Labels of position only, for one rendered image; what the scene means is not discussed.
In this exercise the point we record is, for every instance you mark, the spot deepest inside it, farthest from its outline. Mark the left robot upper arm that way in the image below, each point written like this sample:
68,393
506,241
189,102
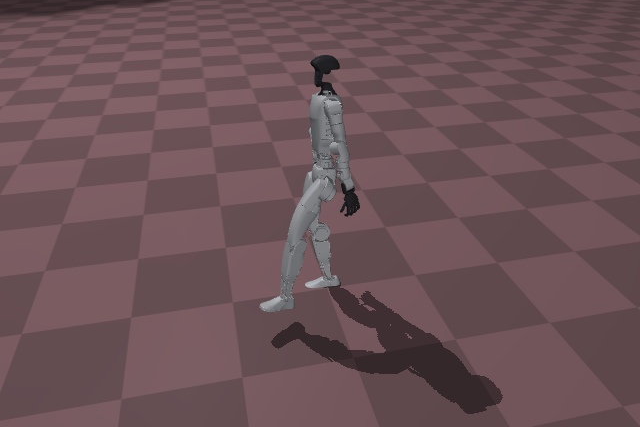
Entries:
334,112

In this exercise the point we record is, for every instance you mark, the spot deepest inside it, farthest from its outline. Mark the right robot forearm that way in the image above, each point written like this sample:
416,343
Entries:
314,154

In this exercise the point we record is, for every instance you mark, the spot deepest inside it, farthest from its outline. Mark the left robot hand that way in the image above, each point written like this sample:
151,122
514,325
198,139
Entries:
350,201

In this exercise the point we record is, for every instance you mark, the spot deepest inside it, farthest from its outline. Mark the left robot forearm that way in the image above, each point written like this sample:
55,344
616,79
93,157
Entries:
342,161

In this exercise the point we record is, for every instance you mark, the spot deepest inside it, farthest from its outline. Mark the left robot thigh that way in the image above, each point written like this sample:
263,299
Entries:
308,208

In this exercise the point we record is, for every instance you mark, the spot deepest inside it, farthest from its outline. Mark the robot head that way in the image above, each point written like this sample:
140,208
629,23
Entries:
323,65

